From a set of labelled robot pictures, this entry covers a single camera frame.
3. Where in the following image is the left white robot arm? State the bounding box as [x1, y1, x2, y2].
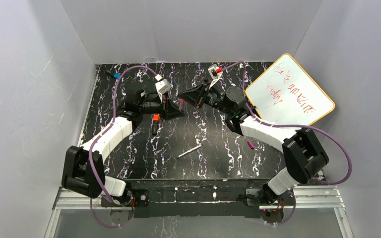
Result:
[61, 89, 184, 200]

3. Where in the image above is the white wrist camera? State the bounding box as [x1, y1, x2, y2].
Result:
[208, 64, 223, 89]
[155, 74, 172, 101]

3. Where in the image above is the magenta pen cap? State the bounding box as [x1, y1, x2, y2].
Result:
[247, 140, 255, 150]

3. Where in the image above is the aluminium frame rail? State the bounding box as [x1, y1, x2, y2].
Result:
[45, 186, 353, 238]

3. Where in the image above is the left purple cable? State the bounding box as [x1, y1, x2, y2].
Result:
[88, 65, 161, 229]

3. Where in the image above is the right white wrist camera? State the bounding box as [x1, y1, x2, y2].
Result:
[208, 64, 223, 89]

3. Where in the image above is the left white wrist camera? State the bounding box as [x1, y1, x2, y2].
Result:
[155, 74, 172, 101]

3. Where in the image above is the yellow-framed whiteboard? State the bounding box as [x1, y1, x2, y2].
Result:
[245, 54, 335, 125]

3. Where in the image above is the black orange-tipped marker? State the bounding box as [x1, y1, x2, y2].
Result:
[151, 120, 159, 136]

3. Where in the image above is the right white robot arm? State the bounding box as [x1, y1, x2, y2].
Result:
[178, 84, 329, 203]

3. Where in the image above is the white pen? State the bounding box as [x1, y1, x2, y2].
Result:
[177, 144, 202, 159]

